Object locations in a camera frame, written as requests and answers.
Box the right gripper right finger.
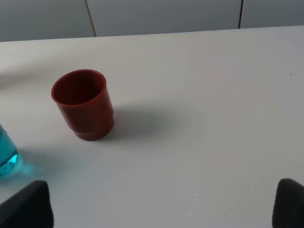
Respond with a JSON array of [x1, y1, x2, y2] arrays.
[[272, 178, 304, 228]]

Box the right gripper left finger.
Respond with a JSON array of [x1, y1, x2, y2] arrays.
[[0, 180, 54, 228]]

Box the teal translucent plastic cup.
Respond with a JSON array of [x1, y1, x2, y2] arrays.
[[0, 125, 18, 176]]

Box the red plastic cup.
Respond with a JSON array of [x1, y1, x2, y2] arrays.
[[51, 69, 114, 141]]

